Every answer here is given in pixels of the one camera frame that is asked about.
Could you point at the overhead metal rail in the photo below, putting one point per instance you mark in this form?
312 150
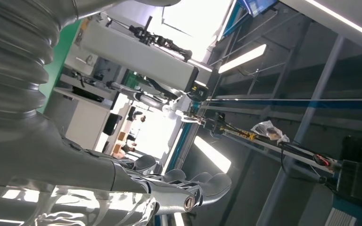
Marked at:
299 155

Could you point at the grey wheeled robot machine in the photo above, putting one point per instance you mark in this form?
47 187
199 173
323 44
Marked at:
137 56

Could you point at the black equipment box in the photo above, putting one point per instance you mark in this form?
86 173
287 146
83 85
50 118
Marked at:
359 181

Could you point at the clear plastic bag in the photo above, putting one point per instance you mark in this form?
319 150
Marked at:
267 129

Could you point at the white cabinet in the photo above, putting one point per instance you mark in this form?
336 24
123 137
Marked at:
84 124

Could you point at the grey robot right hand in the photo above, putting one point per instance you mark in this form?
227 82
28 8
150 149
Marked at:
43 168

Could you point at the blue display screen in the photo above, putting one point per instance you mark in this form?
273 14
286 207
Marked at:
259 6

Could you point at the rectangular ceiling light panel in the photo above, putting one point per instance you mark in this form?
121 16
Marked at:
212 154
243 58

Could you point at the white light strip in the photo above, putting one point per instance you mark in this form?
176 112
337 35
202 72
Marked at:
343 20

